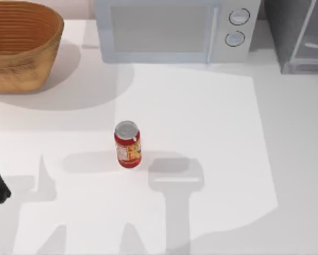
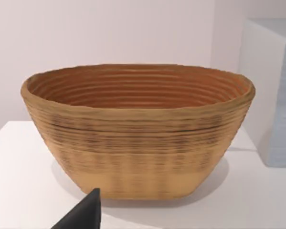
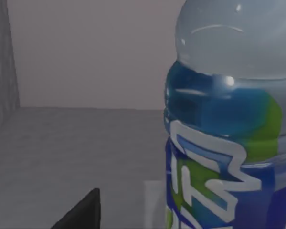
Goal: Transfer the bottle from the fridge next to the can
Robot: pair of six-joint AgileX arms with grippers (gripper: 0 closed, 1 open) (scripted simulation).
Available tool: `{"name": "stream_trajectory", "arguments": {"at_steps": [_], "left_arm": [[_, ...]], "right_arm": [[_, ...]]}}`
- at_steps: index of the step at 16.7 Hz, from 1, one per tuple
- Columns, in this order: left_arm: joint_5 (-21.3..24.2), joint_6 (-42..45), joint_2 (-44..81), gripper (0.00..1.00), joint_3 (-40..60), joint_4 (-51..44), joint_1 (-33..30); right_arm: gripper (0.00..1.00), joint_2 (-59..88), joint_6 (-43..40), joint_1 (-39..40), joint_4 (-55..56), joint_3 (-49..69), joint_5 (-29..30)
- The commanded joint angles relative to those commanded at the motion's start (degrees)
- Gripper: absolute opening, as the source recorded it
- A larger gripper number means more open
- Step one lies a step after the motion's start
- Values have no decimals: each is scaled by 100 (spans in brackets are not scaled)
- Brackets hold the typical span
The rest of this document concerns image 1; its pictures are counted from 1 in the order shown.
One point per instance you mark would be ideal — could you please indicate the brown woven basket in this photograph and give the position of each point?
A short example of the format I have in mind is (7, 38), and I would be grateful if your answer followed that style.
(20, 61)

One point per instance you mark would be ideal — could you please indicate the pale microwave oven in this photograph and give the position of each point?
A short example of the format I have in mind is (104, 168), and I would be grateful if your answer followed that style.
(222, 53)

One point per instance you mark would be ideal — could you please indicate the microwave door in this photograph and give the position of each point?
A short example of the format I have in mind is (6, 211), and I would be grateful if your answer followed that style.
(158, 32)

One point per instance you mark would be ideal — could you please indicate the red and yellow can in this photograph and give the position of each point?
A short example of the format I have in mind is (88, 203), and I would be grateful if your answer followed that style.
(128, 148)

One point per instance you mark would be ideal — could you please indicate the microwave knob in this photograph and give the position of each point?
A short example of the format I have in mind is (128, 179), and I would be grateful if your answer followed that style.
(239, 16)
(235, 38)

